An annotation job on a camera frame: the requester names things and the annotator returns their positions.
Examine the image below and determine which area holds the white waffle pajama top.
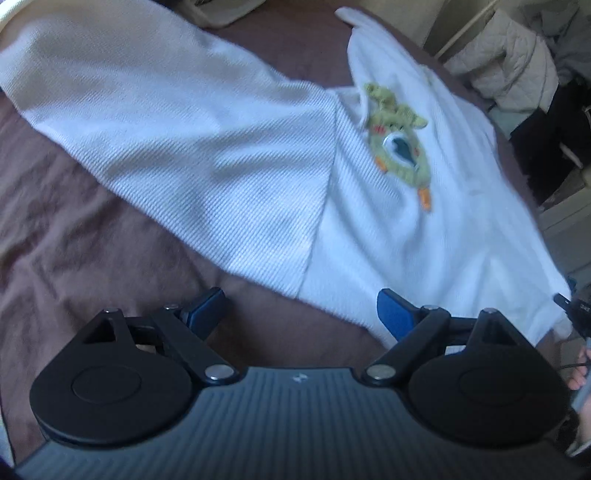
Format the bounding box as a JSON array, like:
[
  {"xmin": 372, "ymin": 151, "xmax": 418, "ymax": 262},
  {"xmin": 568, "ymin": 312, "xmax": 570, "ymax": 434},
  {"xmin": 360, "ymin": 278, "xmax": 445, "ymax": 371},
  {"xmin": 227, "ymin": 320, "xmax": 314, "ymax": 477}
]
[{"xmin": 1, "ymin": 1, "xmax": 572, "ymax": 345}]

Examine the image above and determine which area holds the white clothes rack pole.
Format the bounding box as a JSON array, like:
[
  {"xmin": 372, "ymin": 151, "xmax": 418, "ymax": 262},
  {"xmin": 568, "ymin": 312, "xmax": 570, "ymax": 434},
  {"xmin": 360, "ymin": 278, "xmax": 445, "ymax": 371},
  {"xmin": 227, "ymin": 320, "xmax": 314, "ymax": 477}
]
[{"xmin": 434, "ymin": 0, "xmax": 499, "ymax": 60}]

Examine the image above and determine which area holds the person right hand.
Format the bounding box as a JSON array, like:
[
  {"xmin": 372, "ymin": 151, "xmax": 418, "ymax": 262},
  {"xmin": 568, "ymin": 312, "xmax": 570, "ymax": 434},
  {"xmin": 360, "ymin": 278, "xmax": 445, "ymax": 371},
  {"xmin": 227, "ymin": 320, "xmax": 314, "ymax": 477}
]
[{"xmin": 567, "ymin": 346, "xmax": 590, "ymax": 391}]

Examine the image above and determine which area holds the hanging black garment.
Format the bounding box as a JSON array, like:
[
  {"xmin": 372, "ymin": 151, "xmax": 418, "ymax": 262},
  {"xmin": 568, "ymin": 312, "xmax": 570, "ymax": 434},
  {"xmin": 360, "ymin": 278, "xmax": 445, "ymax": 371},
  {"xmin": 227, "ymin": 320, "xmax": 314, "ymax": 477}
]
[{"xmin": 510, "ymin": 78, "xmax": 590, "ymax": 205}]

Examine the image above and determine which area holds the hanging white quilted jacket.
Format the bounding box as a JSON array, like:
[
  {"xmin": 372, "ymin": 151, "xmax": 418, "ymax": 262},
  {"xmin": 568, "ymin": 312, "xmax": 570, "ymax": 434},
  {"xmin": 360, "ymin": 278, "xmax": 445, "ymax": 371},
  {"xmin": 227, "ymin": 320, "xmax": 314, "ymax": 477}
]
[{"xmin": 445, "ymin": 10, "xmax": 559, "ymax": 112}]

